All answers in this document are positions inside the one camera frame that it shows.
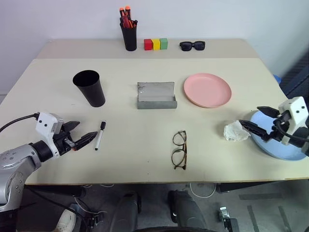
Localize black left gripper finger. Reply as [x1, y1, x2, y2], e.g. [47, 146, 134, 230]
[73, 131, 98, 151]
[64, 121, 81, 133]

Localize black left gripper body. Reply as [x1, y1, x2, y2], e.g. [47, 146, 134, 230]
[54, 123, 76, 157]

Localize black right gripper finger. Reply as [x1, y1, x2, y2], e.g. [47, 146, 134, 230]
[256, 105, 281, 119]
[239, 119, 269, 142]

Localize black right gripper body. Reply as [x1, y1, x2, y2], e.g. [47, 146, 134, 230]
[266, 110, 295, 144]

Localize white marker with black cap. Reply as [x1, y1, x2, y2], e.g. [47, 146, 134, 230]
[94, 120, 107, 151]

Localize light blue plate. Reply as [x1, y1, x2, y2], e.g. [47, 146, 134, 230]
[249, 110, 309, 161]

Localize crumpled white tissue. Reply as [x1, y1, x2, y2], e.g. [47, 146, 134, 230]
[223, 120, 252, 143]

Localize empty black cup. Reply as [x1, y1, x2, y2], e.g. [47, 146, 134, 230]
[72, 70, 107, 108]

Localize dark ribbed radiator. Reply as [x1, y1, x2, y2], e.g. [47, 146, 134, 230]
[279, 51, 309, 100]

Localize pink plate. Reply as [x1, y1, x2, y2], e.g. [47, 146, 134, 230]
[183, 72, 233, 109]

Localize tortoiseshell eyeglasses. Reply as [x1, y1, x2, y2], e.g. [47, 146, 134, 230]
[171, 130, 188, 171]

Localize white shoe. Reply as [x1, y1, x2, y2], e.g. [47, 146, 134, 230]
[55, 208, 77, 232]

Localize open grey glasses case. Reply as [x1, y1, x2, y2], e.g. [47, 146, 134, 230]
[137, 81, 178, 110]

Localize dark rounded shape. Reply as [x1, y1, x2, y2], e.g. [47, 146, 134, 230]
[112, 191, 142, 232]
[167, 190, 206, 232]

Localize metal floor clamp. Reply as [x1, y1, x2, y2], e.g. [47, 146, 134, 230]
[218, 206, 239, 232]

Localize black sunglasses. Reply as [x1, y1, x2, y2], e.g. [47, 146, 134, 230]
[179, 41, 207, 53]

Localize black pen holder cup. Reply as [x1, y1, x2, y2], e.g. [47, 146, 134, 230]
[120, 20, 139, 52]

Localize red pen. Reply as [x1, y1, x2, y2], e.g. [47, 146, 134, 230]
[122, 15, 133, 29]

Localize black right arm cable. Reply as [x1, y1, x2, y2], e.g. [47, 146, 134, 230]
[276, 119, 309, 144]

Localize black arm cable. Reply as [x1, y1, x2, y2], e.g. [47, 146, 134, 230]
[276, 119, 309, 144]
[0, 113, 40, 133]

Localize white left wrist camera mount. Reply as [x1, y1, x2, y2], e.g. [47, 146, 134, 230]
[35, 112, 65, 157]

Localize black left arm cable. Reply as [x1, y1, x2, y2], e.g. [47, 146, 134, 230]
[0, 113, 40, 133]

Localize black table frame bar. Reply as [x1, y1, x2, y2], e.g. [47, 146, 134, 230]
[215, 178, 309, 194]

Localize white floor cable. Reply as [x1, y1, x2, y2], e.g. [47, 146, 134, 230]
[189, 182, 217, 198]

